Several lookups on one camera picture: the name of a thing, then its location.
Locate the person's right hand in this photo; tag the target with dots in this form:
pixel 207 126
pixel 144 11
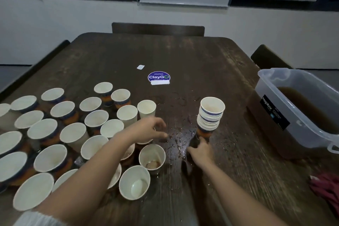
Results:
pixel 201 153

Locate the person's left hand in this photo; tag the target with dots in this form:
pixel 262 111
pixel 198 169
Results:
pixel 142 129

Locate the patterned paper cup stack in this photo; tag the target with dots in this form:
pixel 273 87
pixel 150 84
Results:
pixel 211 114

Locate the group of paper cups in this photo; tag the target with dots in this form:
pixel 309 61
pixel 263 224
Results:
pixel 74 133

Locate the clear plastic storage bin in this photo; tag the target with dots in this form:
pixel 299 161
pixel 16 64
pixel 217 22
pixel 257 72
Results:
pixel 286 138

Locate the person's left forearm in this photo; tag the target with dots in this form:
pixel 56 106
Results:
pixel 84 181

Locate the person's right forearm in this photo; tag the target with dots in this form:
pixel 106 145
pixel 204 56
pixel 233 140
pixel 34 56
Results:
pixel 243 202

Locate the round blue sticker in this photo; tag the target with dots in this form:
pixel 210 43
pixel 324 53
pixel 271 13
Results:
pixel 159 77

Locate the small white paper label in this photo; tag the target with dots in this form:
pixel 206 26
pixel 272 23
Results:
pixel 140 67

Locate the dark wooden table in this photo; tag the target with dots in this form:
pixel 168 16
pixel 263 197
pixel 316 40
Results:
pixel 185 53

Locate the dark wooden chair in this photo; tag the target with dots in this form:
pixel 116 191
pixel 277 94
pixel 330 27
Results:
pixel 159 29
pixel 267 58

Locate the dark red cloth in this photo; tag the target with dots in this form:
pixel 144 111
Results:
pixel 326 189

